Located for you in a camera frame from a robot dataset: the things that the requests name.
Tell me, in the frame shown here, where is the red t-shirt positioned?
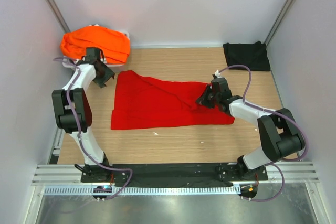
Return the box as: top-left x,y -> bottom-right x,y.
111,70 -> 235,130

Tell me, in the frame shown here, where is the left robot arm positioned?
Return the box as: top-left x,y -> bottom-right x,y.
51,47 -> 115,182

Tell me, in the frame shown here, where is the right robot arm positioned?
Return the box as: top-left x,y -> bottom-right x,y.
196,77 -> 307,181

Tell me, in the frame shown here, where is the orange t-shirt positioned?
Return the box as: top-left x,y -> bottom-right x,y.
59,25 -> 131,65

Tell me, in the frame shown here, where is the white plastic basket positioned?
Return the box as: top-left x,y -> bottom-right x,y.
61,31 -> 131,73

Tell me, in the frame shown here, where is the folded black t-shirt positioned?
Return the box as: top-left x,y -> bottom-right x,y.
223,41 -> 270,72

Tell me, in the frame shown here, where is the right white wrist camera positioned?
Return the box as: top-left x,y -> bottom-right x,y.
213,70 -> 222,79

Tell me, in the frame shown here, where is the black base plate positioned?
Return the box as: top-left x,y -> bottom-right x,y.
74,163 -> 268,188

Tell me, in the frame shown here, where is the left corner post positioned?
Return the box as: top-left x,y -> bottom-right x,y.
45,0 -> 70,33

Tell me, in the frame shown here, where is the corner post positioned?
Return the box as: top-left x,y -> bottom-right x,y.
264,0 -> 295,46
45,0 -> 70,33

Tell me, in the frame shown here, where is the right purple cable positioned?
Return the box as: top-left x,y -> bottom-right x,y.
217,65 -> 310,202

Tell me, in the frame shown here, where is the slotted cable duct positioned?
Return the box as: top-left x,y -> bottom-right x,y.
44,184 -> 240,196

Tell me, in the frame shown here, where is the right corner post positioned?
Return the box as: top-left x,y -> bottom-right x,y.
264,0 -> 295,46

